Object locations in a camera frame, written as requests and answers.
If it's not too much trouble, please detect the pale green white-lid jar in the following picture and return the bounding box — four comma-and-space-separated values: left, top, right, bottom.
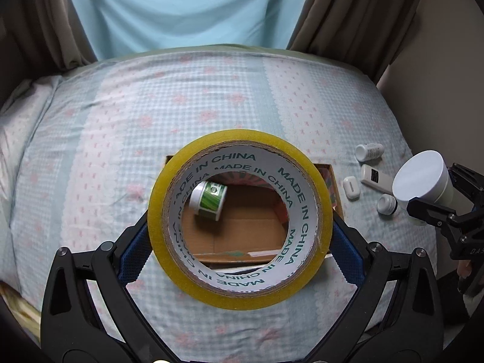
392, 150, 454, 208

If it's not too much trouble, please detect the yellow tape roll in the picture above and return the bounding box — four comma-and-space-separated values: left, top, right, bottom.
147, 129, 334, 311

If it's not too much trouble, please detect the green striped white jar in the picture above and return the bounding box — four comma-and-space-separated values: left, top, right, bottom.
189, 181, 227, 221

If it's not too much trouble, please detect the person's right hand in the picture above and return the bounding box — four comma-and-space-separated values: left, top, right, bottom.
457, 260, 472, 294

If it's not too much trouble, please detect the flat white rectangular device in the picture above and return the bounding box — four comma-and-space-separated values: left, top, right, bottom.
360, 164, 394, 195

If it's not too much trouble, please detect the small white earbuds case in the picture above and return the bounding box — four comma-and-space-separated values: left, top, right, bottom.
342, 176, 361, 201

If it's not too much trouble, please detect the small white pill bottle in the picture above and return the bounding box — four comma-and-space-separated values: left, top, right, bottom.
355, 142, 385, 162

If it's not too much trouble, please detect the open cardboard box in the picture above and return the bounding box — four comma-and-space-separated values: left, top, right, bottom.
166, 147, 335, 272

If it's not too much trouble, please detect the right brown curtain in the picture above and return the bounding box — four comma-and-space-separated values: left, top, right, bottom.
288, 0, 420, 83

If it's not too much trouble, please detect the brown curtain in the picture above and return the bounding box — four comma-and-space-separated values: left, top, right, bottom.
0, 0, 100, 84
288, 0, 420, 83

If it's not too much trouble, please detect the floral checked bed sheet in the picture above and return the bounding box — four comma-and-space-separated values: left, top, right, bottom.
1, 47, 437, 362

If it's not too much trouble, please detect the floral pillow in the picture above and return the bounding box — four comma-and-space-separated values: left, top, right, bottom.
0, 74, 63, 212

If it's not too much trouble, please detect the left brown curtain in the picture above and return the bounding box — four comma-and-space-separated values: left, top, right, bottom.
0, 0, 100, 84

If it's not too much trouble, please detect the light blue hanging cloth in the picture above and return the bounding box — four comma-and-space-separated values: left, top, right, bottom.
72, 0, 305, 60

